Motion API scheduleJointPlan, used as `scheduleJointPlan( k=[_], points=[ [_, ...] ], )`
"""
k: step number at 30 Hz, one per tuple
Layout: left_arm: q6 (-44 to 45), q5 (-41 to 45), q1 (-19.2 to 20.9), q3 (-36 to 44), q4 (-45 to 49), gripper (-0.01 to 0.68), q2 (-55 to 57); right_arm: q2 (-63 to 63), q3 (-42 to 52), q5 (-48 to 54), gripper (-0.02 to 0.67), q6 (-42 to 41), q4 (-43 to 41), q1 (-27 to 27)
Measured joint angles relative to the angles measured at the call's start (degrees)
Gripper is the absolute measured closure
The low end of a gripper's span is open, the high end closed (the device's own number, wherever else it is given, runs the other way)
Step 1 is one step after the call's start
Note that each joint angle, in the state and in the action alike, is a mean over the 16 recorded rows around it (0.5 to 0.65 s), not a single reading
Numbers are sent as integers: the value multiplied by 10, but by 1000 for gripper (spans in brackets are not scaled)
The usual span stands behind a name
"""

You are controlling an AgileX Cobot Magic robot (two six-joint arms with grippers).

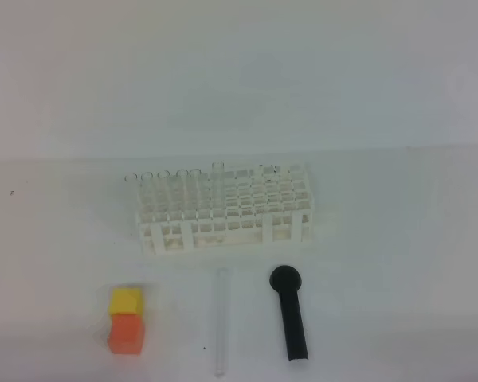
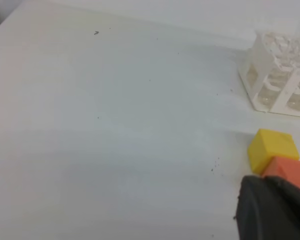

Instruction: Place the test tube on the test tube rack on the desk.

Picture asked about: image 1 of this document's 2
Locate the tall test tube in rack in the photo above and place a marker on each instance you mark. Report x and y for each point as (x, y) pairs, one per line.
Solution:
(217, 180)

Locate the black plastic scoop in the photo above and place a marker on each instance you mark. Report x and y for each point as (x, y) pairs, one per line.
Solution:
(286, 281)

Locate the white test tube rack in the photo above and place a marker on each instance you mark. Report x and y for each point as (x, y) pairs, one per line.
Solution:
(264, 204)

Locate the orange cube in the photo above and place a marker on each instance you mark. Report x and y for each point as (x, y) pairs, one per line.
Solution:
(126, 335)

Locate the yellow cube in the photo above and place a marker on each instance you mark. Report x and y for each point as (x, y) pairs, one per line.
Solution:
(126, 300)

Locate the clear glass test tube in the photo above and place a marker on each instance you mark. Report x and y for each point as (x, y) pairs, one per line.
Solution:
(222, 319)

